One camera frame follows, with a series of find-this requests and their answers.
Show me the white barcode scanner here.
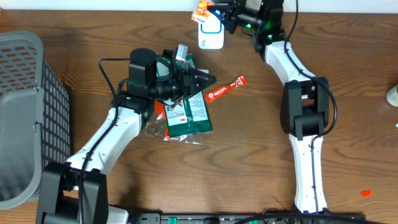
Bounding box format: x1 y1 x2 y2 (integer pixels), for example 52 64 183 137
198 14 224 50

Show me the black left camera cable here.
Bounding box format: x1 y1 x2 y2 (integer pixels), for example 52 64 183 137
77 57 131 224

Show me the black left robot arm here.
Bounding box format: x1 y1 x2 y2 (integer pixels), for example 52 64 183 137
35 45 216 223

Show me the black mounting rail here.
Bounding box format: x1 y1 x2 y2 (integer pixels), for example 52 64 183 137
108 205 368 224

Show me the grey plastic basket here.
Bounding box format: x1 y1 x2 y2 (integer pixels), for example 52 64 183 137
1 30 72 210

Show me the red dustpan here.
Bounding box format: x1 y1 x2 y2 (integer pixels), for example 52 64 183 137
144 101 203 145

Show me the red snack stick packet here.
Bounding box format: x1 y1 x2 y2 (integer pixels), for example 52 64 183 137
204 75 248 103

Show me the orange tissue pack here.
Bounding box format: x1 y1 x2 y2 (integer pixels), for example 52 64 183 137
191 0 217 24

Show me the green grip gloves package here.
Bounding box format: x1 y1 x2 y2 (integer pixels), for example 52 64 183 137
155 53 214 138

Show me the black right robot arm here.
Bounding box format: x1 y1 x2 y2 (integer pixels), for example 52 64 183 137
207 0 337 213

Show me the red sticker on table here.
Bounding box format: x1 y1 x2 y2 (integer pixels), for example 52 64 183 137
361 189 373 197

